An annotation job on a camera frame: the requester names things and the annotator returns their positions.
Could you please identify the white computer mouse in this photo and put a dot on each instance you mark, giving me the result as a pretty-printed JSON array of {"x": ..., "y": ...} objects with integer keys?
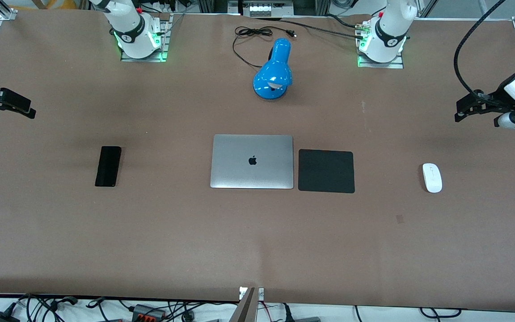
[{"x": 432, "y": 178}]

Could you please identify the blue desk lamp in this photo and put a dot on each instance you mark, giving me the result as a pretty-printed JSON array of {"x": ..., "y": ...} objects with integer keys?
[{"x": 272, "y": 76}]

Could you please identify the black mouse pad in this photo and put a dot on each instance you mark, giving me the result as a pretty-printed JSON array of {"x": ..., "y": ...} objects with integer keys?
[{"x": 326, "y": 171}]

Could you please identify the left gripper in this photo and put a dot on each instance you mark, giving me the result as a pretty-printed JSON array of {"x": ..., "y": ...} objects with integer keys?
[{"x": 495, "y": 98}]

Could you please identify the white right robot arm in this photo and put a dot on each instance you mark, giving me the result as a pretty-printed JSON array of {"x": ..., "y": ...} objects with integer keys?
[{"x": 132, "y": 27}]

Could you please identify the grey camera support post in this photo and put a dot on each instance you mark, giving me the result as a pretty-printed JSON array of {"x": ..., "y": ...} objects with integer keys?
[{"x": 246, "y": 308}]

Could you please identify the grey connector with orange levers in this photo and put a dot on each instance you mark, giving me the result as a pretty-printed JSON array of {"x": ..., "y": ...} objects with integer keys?
[{"x": 148, "y": 312}]

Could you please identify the black smartphone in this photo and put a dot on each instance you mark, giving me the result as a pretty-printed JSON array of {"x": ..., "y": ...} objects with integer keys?
[{"x": 108, "y": 166}]

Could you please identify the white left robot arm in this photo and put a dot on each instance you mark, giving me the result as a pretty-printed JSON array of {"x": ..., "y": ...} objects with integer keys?
[{"x": 389, "y": 36}]

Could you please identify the black power adapter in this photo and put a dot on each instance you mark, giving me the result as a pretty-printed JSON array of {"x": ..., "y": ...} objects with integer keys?
[{"x": 2, "y": 316}]

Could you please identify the silver closed laptop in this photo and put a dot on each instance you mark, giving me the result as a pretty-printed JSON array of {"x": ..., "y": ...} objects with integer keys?
[{"x": 252, "y": 174}]

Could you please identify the white power strip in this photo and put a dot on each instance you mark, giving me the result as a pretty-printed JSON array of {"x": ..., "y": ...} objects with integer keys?
[{"x": 265, "y": 10}]

